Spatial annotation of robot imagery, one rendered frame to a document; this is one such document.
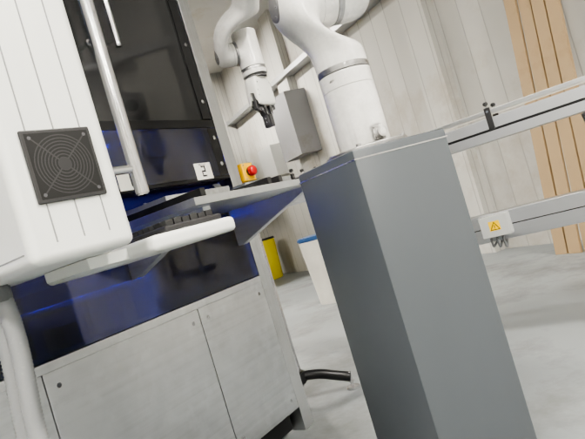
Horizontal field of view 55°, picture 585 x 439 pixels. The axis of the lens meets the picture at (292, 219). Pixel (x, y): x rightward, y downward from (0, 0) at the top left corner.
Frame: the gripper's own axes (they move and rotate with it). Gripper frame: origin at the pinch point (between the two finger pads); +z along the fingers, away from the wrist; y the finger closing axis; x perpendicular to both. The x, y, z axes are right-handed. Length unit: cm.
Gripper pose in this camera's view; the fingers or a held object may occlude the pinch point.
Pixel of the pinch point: (269, 121)
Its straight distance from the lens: 190.2
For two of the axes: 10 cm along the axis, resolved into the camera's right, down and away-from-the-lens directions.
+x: 8.0, -2.4, -5.6
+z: 2.9, 9.6, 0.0
